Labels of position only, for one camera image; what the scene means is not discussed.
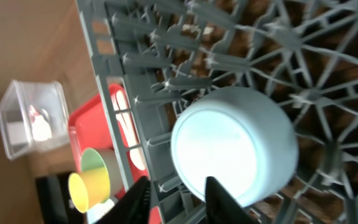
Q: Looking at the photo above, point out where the yellow cup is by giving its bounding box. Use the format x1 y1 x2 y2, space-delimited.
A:
68 167 110 213

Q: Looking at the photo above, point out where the red snack wrapper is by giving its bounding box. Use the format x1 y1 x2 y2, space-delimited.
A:
29 105 39 123

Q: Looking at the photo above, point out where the white napkin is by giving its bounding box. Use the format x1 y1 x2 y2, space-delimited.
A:
31 107 52 141

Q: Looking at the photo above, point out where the grey dishwasher rack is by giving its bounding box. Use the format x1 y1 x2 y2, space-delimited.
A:
76 0 358 223

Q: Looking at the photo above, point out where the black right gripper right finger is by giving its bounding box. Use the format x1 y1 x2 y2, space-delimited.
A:
204 176 257 224

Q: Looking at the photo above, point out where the clear plastic waste bin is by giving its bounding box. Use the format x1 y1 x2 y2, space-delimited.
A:
0 80 69 160

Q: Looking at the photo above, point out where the green bowl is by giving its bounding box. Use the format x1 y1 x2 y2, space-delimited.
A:
80 147 125 199

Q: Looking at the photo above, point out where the red serving tray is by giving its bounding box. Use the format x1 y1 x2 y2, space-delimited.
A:
68 83 163 224

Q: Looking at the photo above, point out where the black plastic bin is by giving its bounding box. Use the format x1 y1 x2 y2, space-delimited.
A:
35 172 85 224

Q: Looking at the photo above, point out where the light blue plate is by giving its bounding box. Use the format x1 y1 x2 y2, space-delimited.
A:
86 197 118 224

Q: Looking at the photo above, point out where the light blue bowl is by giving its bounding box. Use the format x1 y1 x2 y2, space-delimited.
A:
170 86 299 207

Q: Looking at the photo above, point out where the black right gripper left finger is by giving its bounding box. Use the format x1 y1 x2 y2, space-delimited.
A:
96 176 150 224

